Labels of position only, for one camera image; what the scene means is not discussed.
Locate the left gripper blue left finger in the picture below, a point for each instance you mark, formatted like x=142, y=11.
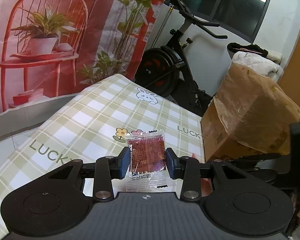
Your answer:
x=106, y=169

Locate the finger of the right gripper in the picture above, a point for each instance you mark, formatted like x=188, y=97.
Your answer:
x=258, y=157

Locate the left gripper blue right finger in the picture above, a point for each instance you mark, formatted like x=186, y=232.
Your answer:
x=188, y=170

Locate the clear dark red snack packet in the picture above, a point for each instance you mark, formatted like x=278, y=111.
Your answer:
x=147, y=169

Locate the cardboard box with plastic liner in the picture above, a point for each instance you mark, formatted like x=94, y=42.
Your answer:
x=250, y=114

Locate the plaid tablecloth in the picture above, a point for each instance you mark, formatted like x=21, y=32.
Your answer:
x=92, y=125

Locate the white quilted blanket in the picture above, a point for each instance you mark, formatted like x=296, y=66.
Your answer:
x=258, y=64

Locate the black exercise bike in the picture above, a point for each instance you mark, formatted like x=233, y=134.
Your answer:
x=165, y=71

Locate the black garment on blanket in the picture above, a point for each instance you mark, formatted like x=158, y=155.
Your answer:
x=252, y=48

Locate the red printed backdrop curtain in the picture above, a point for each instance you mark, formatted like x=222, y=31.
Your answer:
x=50, y=48

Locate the dark window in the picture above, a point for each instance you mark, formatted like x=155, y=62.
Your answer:
x=241, y=17

